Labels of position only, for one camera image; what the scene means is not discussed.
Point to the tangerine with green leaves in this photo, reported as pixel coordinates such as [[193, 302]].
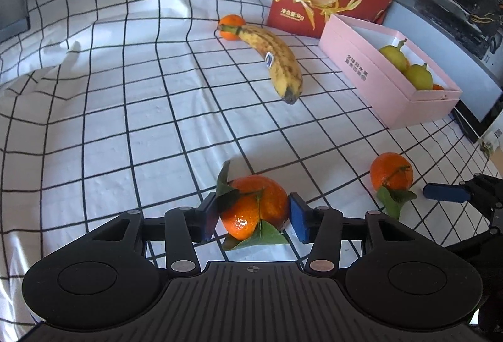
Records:
[[251, 212], [391, 171]]

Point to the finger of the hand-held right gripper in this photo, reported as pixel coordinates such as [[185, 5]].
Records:
[[446, 192]]

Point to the small tangerine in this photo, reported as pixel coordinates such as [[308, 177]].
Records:
[[232, 27], [438, 87]]

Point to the spotted yellow banana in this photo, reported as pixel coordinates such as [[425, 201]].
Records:
[[277, 59]]

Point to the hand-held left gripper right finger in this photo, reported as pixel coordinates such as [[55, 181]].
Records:
[[298, 220]]

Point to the pink cardboard box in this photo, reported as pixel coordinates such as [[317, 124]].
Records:
[[361, 63]]

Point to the large yellow-green pear with stem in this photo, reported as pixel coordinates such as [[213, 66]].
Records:
[[394, 56]]

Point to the white printed package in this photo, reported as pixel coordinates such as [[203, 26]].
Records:
[[495, 137]]

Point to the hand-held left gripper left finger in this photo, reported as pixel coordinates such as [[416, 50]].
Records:
[[208, 217]]

